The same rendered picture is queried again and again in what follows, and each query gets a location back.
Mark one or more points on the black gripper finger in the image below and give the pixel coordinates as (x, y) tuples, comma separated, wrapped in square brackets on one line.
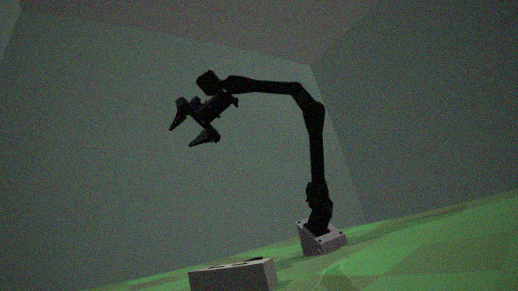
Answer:
[(179, 118), (202, 138)]

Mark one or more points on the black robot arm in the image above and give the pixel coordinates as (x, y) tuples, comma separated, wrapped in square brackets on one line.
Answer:
[(314, 114)]

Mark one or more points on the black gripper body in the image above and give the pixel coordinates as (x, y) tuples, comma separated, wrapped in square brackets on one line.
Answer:
[(204, 115)]

